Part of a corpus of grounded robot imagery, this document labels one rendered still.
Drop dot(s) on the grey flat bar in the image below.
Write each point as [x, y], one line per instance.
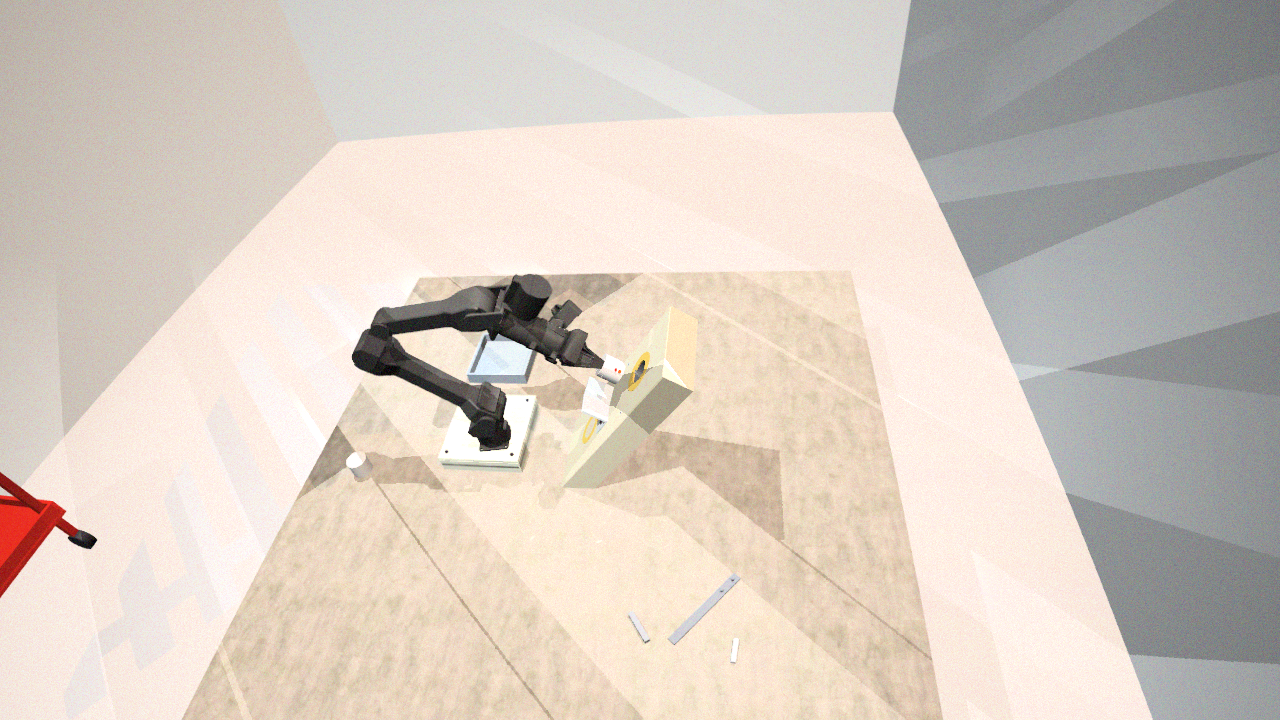
[680, 632]

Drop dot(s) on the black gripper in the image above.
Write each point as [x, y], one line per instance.
[571, 350]

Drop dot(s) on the white flat bar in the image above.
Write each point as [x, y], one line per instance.
[639, 627]

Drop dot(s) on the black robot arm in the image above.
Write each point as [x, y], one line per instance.
[508, 310]

